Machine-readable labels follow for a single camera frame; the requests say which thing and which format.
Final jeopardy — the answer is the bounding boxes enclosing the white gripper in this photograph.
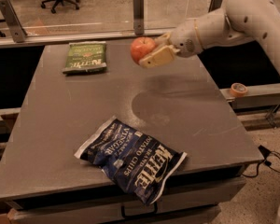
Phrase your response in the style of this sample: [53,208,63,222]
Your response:
[139,18,203,68]

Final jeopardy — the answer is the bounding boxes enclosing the red apple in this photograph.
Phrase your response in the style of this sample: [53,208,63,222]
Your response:
[130,36,156,63]

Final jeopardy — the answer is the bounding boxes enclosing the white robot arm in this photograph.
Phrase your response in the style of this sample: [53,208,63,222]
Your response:
[138,0,280,76]

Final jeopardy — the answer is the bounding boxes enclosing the green jalapeno chip bag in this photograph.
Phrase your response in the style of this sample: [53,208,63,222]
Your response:
[63,41,107,75]

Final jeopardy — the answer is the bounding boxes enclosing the blue vinegar chip bag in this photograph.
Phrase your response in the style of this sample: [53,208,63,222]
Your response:
[75,117,187,205]

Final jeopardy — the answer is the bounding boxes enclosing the orange tape roll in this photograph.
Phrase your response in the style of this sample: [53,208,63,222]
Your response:
[230,83,247,97]

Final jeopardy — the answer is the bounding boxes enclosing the glass barrier panel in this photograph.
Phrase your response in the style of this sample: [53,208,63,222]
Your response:
[0,0,241,39]

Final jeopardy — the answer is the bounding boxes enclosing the middle metal rail bracket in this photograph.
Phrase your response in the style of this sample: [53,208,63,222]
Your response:
[133,0,144,35]

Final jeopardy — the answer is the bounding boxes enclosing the metal rail bracket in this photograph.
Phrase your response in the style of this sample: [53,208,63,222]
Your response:
[208,0,223,12]
[0,0,27,43]
[133,0,144,35]

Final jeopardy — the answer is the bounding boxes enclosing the right metal rail bracket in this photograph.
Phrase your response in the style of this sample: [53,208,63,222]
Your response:
[208,0,223,12]

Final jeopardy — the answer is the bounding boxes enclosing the left metal rail bracket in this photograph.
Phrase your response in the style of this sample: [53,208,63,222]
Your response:
[0,0,27,43]

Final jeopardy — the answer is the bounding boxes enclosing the black floor cable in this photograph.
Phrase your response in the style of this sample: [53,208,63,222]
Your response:
[241,145,280,179]

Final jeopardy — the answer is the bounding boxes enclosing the black drawer handle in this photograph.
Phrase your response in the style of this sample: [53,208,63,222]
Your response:
[120,203,158,219]

